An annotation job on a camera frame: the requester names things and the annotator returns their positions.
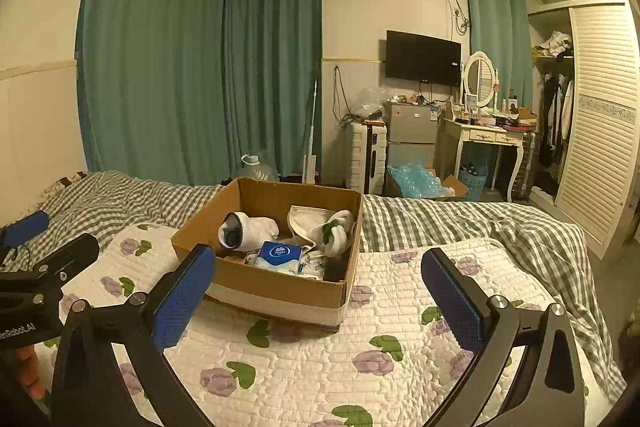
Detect hanging clothes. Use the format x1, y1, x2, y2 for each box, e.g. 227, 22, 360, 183
537, 73, 574, 168

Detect white sock with grey cuff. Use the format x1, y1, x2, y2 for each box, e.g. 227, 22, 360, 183
217, 211, 280, 253

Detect floral quilted blanket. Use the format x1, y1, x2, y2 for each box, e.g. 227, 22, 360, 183
44, 222, 615, 427

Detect patterned white cloth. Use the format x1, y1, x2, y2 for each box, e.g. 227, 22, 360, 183
299, 254, 331, 281

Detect white mop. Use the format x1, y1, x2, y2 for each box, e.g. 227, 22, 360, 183
301, 77, 320, 184

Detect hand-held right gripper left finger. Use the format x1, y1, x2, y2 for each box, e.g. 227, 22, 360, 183
50, 243, 217, 427

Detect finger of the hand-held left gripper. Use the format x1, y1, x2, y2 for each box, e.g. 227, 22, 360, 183
34, 233, 101, 289
0, 210, 51, 249

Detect white dressing table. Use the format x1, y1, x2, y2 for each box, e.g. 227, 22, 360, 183
442, 113, 532, 204

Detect black wall television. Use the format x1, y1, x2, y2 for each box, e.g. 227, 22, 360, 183
385, 30, 462, 87

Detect blue plastic bags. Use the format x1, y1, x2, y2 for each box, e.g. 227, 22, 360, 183
387, 161, 469, 201

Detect clear plastic bag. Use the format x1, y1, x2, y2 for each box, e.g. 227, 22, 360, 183
349, 87, 389, 118

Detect blue laundry basket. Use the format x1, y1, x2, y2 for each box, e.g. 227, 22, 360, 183
459, 164, 489, 196

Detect beige face mask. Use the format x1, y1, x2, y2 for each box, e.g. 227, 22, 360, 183
287, 204, 332, 249

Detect white oval mirror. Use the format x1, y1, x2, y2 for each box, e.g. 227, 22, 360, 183
463, 51, 497, 110

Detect wide teal curtain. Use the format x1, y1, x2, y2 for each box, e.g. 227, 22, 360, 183
75, 0, 234, 186

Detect folded clothes pile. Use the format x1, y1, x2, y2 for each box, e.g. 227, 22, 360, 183
531, 31, 574, 58

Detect blue tissue packet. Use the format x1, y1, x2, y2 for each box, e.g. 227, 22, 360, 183
255, 240, 305, 276

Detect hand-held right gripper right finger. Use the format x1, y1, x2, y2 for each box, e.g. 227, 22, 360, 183
420, 248, 586, 427

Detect large clear water bottle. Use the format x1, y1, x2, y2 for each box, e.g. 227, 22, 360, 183
232, 154, 280, 183

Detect person's left hand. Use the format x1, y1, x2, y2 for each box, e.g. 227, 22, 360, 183
14, 343, 51, 403

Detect white suitcase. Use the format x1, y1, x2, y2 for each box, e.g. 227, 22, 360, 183
348, 121, 389, 194

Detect white louvred wardrobe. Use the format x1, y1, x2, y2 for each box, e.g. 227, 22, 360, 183
527, 0, 640, 261

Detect cream sock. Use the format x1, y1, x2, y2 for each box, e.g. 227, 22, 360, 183
307, 209, 356, 257

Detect narrow teal curtain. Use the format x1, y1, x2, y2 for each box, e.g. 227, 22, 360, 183
462, 0, 534, 108

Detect brown cardboard box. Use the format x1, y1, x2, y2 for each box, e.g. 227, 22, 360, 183
171, 177, 364, 334

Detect small grey fridge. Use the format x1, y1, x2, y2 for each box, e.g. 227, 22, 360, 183
383, 100, 440, 196

